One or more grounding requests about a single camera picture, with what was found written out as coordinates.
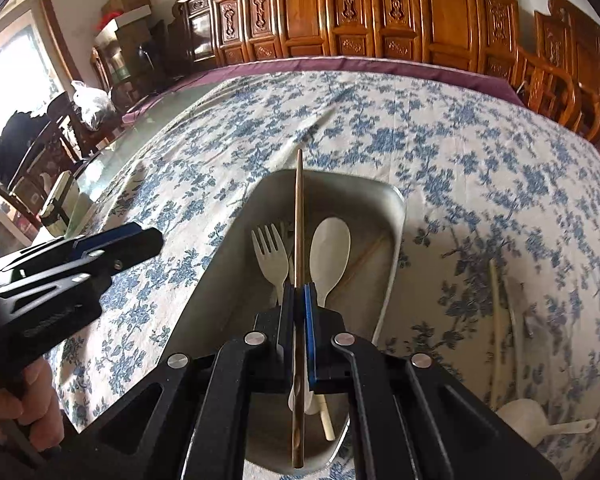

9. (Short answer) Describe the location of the carved wooden sofa bench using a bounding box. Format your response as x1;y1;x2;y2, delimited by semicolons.
212;0;583;128

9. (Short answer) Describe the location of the cream plastic spoon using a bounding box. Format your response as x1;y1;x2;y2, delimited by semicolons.
307;216;352;309

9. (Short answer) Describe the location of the blue floral tablecloth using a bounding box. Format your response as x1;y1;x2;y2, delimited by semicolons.
45;71;600;480

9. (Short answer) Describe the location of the carved wooden side cabinet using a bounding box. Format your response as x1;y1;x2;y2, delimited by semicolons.
172;0;242;70

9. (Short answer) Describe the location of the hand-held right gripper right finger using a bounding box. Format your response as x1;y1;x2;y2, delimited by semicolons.
302;282;563;480

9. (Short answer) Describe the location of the small cream box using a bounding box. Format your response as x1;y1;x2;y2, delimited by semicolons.
40;170;81;237

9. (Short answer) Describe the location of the dark brown wooden chopstick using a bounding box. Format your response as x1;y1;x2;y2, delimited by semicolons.
291;149;306;469

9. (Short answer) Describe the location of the carved wooden armchair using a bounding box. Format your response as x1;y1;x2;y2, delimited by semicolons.
534;0;600;155

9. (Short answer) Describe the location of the white plastic spoon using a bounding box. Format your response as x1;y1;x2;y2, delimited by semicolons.
495;399;599;449

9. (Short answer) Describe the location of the grey metal tray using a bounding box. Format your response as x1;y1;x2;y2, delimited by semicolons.
162;169;407;476

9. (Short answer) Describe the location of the cream plastic chopstick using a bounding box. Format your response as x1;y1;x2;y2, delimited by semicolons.
487;259;512;407
316;395;337;442

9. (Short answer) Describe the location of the light wooden chopstick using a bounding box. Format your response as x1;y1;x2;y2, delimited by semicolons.
341;232;389;292

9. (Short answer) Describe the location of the black bag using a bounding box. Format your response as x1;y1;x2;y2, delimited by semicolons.
0;109;52;172

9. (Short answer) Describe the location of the person's left hand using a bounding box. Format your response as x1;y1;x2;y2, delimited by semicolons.
0;359;65;455

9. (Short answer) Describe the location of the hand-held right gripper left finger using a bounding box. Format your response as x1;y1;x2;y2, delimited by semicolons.
55;285;301;480

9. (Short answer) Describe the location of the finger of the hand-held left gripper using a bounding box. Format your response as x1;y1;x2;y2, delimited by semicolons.
10;224;148;262
0;232;165;313

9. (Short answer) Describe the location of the wooden door frame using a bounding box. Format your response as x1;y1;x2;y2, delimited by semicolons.
34;0;87;92

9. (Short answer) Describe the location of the clear plastic bag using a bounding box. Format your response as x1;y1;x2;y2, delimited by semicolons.
70;80;114;129

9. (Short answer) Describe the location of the cream plastic fork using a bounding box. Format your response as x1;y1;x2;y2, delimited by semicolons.
251;224;291;307

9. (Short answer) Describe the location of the white flat box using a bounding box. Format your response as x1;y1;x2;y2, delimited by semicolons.
94;5;154;42

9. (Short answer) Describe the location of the dark wooden chair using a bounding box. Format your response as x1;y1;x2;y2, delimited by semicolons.
0;127;81;233
45;92;127;162

